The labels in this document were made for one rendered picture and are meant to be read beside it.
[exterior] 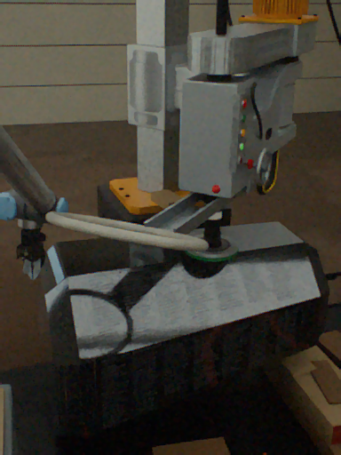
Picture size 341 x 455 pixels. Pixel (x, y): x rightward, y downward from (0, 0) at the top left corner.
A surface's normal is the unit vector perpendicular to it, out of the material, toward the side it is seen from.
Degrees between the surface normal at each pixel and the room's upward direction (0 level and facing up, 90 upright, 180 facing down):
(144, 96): 90
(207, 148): 90
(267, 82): 40
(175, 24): 90
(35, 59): 90
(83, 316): 45
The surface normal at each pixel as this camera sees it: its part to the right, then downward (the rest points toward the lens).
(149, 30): -0.64, 0.29
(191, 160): -0.46, 0.34
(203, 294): 0.25, -0.40
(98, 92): 0.24, 0.38
